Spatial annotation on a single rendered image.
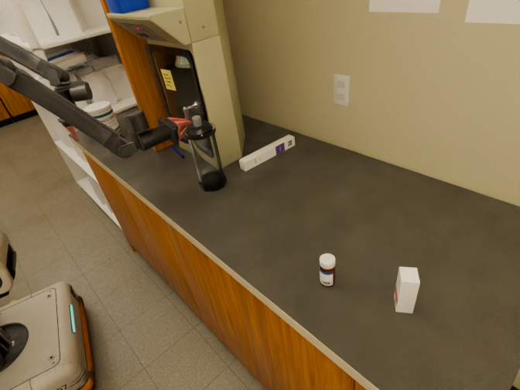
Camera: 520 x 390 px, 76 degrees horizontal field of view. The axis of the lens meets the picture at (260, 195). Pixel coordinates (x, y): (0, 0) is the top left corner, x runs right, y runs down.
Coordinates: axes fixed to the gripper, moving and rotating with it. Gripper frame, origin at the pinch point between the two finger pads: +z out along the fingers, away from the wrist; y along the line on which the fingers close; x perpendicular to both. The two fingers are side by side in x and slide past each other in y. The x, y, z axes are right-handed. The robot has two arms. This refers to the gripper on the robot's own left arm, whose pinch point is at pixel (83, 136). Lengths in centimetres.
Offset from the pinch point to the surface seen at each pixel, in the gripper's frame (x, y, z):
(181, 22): -46, 31, -38
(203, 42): -46, 37, -31
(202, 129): -56, 24, -8
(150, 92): -9.0, 30.0, -10.1
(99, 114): 29.2, 16.9, 3.2
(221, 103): -46, 39, -9
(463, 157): -118, 76, 7
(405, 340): -132, 15, 16
